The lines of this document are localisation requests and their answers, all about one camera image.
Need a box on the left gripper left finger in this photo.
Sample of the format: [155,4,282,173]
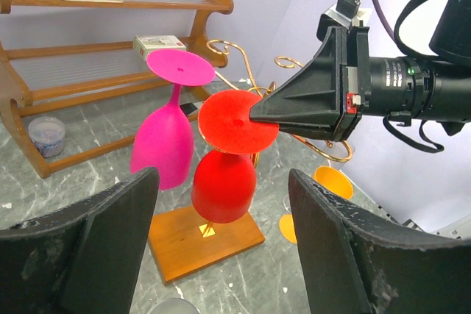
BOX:
[1,168,160,313]

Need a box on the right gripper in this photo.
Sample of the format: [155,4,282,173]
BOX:
[249,26,372,140]

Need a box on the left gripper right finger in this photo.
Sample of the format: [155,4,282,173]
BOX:
[287,168,471,314]

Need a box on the red wine glass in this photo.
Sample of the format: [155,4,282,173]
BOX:
[191,90,279,224]

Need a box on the pink wine glass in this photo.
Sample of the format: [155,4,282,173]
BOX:
[130,49,216,190]

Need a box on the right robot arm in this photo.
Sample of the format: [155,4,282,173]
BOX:
[249,0,470,153]

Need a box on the gold wine glass rack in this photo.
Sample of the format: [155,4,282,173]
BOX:
[146,38,355,286]

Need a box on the yellow wine glass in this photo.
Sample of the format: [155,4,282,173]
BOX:
[279,166,353,252]

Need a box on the clear wine glass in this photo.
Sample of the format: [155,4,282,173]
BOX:
[147,298,199,314]

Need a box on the wooden shelf rack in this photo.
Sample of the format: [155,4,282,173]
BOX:
[1,0,234,178]

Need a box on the small black device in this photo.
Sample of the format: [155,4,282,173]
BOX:
[180,103,199,116]

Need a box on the green white small box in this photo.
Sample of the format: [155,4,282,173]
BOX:
[132,35,187,61]

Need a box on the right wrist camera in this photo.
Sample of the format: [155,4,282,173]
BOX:
[316,0,373,41]

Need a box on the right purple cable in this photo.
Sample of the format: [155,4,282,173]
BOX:
[357,0,397,39]

